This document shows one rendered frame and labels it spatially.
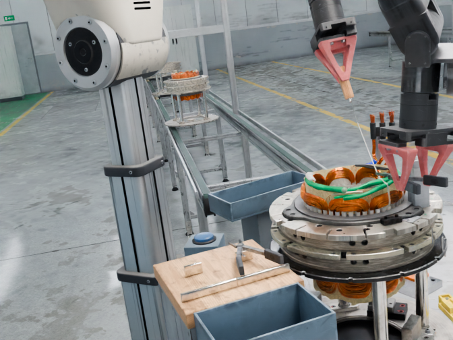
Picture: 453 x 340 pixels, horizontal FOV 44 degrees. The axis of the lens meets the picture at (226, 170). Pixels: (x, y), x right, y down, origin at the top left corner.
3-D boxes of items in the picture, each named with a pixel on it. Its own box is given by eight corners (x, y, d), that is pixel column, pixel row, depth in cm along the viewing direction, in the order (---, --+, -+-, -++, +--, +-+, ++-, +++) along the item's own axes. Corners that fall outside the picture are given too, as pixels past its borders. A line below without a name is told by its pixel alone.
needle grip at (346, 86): (356, 96, 102) (346, 65, 102) (349, 97, 101) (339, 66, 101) (350, 98, 103) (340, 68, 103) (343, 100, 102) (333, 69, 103)
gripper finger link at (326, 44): (356, 83, 106) (344, 36, 107) (367, 73, 99) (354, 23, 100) (321, 91, 106) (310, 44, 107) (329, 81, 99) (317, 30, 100)
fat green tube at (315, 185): (348, 197, 96) (348, 187, 95) (327, 202, 95) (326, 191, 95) (317, 177, 110) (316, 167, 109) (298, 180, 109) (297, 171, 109)
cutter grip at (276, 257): (284, 263, 88) (283, 253, 88) (280, 265, 88) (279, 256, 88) (267, 256, 92) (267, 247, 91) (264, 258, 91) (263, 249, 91)
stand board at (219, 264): (305, 293, 86) (304, 279, 85) (188, 330, 80) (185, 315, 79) (253, 250, 104) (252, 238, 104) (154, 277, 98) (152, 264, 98)
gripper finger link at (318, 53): (357, 82, 105) (346, 35, 106) (368, 71, 98) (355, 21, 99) (322, 90, 105) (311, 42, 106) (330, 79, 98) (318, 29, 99)
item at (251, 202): (300, 270, 153) (292, 170, 145) (326, 284, 143) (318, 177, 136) (222, 301, 141) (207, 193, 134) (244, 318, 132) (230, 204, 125)
